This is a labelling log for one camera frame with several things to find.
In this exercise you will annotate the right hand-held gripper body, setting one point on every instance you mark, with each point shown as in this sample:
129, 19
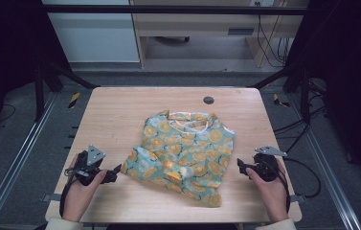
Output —
266, 167

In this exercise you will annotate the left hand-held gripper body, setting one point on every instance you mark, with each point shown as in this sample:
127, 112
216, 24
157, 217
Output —
89, 163

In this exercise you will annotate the lemon print fabric garment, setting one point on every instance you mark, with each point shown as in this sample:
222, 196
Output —
184, 150

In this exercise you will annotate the person's right hand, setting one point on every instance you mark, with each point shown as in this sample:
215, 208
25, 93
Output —
274, 195

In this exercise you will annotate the person's left hand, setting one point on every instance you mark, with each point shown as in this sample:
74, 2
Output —
79, 198

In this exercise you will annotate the person's right cream sleeve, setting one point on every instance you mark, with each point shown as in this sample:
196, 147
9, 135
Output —
277, 225

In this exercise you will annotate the person's cream sleeve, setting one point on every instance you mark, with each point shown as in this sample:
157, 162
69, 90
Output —
277, 225
63, 224

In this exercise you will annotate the yellow black striped tape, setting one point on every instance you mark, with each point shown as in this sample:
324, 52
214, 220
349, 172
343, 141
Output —
278, 101
74, 100

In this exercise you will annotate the person's left cream sleeve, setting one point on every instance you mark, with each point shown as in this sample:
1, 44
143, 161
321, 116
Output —
63, 224

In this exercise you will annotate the grey table grommet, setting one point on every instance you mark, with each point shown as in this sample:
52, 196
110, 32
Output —
208, 100

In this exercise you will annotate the black metal stand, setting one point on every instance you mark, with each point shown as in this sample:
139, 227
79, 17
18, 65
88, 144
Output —
305, 96
40, 92

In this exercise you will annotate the white cabinet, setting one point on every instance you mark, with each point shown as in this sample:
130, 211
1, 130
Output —
95, 38

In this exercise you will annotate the aluminium floor rail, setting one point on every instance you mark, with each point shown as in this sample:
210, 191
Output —
326, 166
15, 159

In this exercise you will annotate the black horizontal frame bar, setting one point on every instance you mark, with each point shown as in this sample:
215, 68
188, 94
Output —
168, 9

